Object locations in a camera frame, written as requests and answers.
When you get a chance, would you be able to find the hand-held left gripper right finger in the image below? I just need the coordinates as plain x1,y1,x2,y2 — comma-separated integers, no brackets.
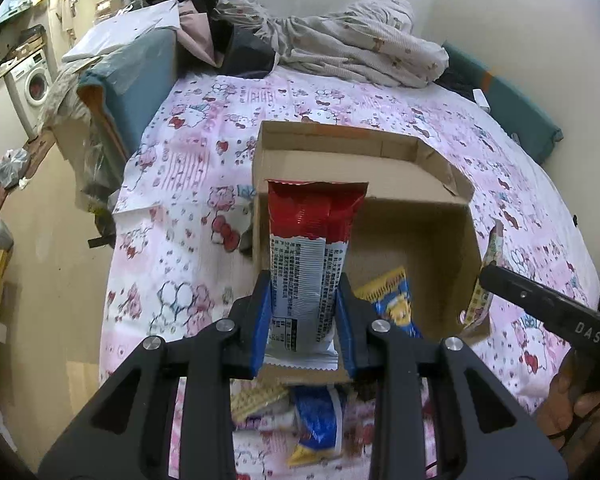
332,272,568,480

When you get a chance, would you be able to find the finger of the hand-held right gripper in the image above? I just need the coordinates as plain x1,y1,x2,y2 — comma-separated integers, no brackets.
480,264,600,350

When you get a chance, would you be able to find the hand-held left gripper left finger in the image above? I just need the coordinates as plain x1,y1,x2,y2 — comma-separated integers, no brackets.
37,271,273,480

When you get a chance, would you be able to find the blue yellow cartoon snack packet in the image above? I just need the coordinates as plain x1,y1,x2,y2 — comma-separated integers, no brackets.
354,266,425,341

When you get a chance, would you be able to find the yellow patterned snack packet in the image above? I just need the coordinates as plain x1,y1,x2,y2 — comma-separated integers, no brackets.
459,219,506,336

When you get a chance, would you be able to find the red white snack packet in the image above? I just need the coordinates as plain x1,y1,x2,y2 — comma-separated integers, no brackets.
257,178,370,372

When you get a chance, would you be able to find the beige cracker packet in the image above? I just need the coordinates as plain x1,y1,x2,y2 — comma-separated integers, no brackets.
230,379,288,421

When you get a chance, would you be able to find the cardboard box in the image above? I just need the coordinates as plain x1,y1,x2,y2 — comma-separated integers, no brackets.
250,120,493,386

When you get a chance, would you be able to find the person's right hand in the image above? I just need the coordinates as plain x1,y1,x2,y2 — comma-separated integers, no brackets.
535,347,600,453

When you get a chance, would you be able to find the pink cartoon printed bedsheet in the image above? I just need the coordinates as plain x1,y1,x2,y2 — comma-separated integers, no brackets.
99,67,600,480

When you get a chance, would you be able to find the teal cushion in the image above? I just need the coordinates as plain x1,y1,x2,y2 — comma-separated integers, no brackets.
77,30,181,161
440,40,565,166

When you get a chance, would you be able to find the black cloth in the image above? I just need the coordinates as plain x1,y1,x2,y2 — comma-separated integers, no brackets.
219,24,281,78

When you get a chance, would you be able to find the crumpled white patterned blanket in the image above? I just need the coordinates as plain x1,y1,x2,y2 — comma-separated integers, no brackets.
215,0,451,88

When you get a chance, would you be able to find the grey plastic bag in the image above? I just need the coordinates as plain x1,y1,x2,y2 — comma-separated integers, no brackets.
0,149,31,190

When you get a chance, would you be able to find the pink cloth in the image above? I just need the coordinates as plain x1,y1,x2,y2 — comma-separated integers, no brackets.
175,0,222,68

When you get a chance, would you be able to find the white paper stack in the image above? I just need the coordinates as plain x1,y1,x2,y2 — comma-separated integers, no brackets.
61,0,181,63

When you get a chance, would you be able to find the white washing machine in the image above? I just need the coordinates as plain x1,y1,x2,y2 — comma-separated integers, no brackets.
5,50,56,136

